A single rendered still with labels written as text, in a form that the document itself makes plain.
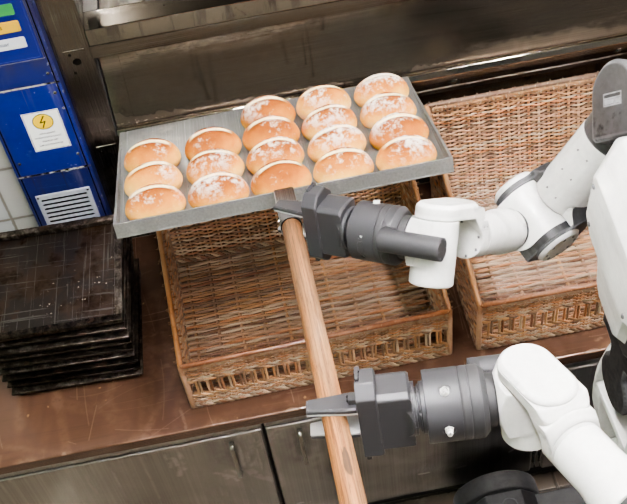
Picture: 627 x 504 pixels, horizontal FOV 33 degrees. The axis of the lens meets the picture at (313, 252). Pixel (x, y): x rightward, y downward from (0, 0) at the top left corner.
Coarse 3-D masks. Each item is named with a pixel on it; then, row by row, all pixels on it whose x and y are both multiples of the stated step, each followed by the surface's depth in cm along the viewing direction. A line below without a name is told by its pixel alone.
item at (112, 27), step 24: (168, 0) 209; (192, 0) 208; (216, 0) 208; (240, 0) 207; (264, 0) 207; (288, 0) 208; (312, 0) 209; (336, 0) 210; (96, 24) 207; (120, 24) 206; (144, 24) 207; (168, 24) 208; (192, 24) 209
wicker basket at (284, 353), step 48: (384, 192) 242; (192, 240) 242; (240, 240) 243; (192, 288) 238; (240, 288) 238; (288, 288) 236; (336, 288) 235; (384, 288) 233; (432, 288) 226; (192, 336) 231; (288, 336) 228; (336, 336) 209; (384, 336) 212; (432, 336) 224; (192, 384) 222; (240, 384) 217; (288, 384) 219
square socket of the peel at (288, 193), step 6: (276, 192) 169; (282, 192) 168; (288, 192) 168; (294, 192) 168; (276, 198) 167; (282, 198) 167; (288, 198) 167; (294, 198) 166; (282, 216) 163; (288, 216) 162; (294, 216) 162; (282, 222) 162; (300, 222) 163; (282, 234) 164
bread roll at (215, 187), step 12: (204, 180) 171; (216, 180) 170; (228, 180) 171; (240, 180) 172; (192, 192) 171; (204, 192) 170; (216, 192) 170; (228, 192) 170; (240, 192) 171; (192, 204) 172; (204, 204) 171
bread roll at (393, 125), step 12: (384, 120) 178; (396, 120) 178; (408, 120) 178; (420, 120) 179; (372, 132) 179; (384, 132) 178; (396, 132) 177; (408, 132) 177; (420, 132) 178; (372, 144) 180
